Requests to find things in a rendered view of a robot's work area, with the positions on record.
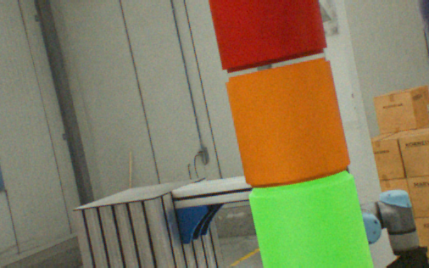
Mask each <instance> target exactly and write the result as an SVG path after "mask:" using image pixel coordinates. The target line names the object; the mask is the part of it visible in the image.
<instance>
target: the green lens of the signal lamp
mask: <svg viewBox="0 0 429 268"><path fill-rule="evenodd" d="M249 199H250V207H251V210H252V214H253V220H254V224H255V228H256V235H257V238H258V242H259V248H260V252H261V256H262V263H263V267H264V268H373V264H372V260H371V254H370V250H369V245H368V241H367V236H366V231H365V223H364V220H363V216H362V212H361V208H360V205H359V198H358V194H357V191H356V187H355V184H354V176H353V175H352V174H349V173H348V172H347V171H343V172H341V173H339V174H338V173H337V174H336V175H332V176H328V177H326V178H320V179H317V180H313V181H308V182H306V181H304V182H301V183H297V184H293V185H288V186H279V187H267V188H254V189H253V190H252V192H251V193H250V194H249Z"/></svg>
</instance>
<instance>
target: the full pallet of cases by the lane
mask: <svg viewBox="0 0 429 268"><path fill-rule="evenodd" d="M373 102H374V105H375V109H376V117H377V124H378V128H379V132H380V135H378V136H376V137H373V138H371V139H370V143H371V146H372V150H373V154H374V158H375V161H376V168H377V172H378V175H379V182H380V187H381V191H382V193H385V192H388V191H392V190H399V189H402V190H405V191H406V192H407V193H408V194H409V200H410V202H411V205H412V210H413V214H414V218H415V225H416V229H417V232H418V237H419V240H420V246H426V247H427V250H428V251H427V252H426V257H427V259H428V262H429V89H428V85H425V86H419V87H411V88H407V89H403V90H398V91H394V92H387V93H385V94H382V95H380V96H378V97H375V98H373Z"/></svg>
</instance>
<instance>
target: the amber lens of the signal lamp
mask: <svg viewBox="0 0 429 268"><path fill-rule="evenodd" d="M226 92H227V96H228V99H229V103H230V106H231V116H232V119H233V124H234V127H235V131H236V138H237V144H238V147H239V152H240V158H241V161H242V168H243V171H244V175H245V182H246V184H247V185H250V186H251V187H254V188H267V187H279V186H288V185H293V184H297V183H301V182H304V181H306V182H308V181H313V180H317V179H320V178H326V177H328V176H332V175H336V174H337V173H338V174H339V173H341V172H343V171H345V170H346V169H347V166H348V165H350V164H351V162H350V158H349V154H348V148H347V144H346V137H345V133H344V129H343V123H342V119H341V115H340V108H339V104H338V100H337V94H336V86H335V82H334V79H333V74H332V65H331V61H330V60H327V61H326V58H325V57H323V58H319V59H313V60H310V61H302V62H298V63H295V64H289V65H284V66H282V67H278V68H270V69H267V70H261V71H257V72H254V73H247V74H243V75H236V76H233V77H230V78H229V82H227V83H226Z"/></svg>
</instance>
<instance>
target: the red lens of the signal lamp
mask: <svg viewBox="0 0 429 268"><path fill-rule="evenodd" d="M208 1H209V8H210V12H211V16H212V20H213V27H214V33H215V37H216V40H217V48H218V51H219V55H220V61H221V64H222V70H226V72H227V74H230V73H234V72H238V71H241V70H247V69H251V68H258V67H262V66H265V65H269V64H275V63H281V62H286V61H289V60H294V59H299V58H303V57H306V56H311V55H316V54H321V53H324V50H323V49H324V48H327V43H326V36H325V32H324V25H323V21H322V17H321V13H320V3H319V0H208Z"/></svg>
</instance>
